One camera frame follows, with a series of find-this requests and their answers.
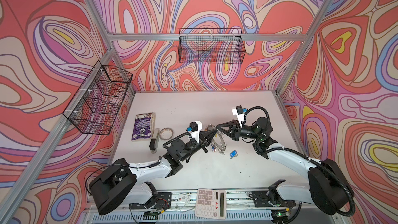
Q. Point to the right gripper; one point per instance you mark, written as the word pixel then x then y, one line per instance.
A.
pixel 234 132

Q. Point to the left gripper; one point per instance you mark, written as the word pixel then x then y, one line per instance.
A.
pixel 205 139

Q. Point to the round keyring disc with keys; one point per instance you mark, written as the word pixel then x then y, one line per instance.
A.
pixel 218 143

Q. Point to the blue tag key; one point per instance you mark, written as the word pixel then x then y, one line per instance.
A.
pixel 233 154

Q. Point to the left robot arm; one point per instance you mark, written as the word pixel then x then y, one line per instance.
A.
pixel 131 183

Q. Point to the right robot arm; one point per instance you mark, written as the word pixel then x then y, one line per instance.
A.
pixel 327 187

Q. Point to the clear tape roll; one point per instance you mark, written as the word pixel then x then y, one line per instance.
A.
pixel 166 134

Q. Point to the black stapler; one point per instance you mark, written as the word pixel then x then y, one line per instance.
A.
pixel 153 146

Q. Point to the purple book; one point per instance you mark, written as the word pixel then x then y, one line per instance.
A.
pixel 143 126

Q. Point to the small white label card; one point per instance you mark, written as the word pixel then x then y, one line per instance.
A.
pixel 184 198

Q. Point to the white pink calculator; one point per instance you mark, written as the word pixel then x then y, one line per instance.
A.
pixel 211 204

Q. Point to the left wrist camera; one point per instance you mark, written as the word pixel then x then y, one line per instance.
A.
pixel 194 131

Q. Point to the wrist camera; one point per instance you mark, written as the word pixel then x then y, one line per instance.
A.
pixel 239 112
pixel 194 131

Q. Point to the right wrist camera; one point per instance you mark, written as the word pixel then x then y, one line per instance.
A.
pixel 239 112

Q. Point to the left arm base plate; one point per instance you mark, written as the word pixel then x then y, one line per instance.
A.
pixel 159 201

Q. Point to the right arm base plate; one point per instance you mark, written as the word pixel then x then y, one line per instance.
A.
pixel 270 199

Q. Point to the back wire basket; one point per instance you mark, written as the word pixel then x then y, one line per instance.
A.
pixel 211 45

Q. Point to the wire basket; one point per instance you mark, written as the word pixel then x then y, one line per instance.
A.
pixel 103 92
pixel 211 45

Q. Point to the left wire basket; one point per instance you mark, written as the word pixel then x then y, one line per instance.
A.
pixel 103 92

